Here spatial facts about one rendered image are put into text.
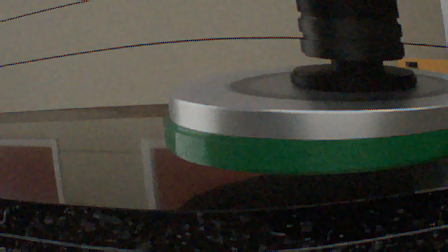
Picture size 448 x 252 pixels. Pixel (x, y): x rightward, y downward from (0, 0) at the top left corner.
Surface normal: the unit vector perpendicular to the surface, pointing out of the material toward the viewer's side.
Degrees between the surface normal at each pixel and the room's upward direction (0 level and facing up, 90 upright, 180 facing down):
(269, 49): 90
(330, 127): 90
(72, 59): 90
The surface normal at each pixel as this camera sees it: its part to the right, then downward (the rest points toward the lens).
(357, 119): -0.20, 0.17
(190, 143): -0.86, 0.14
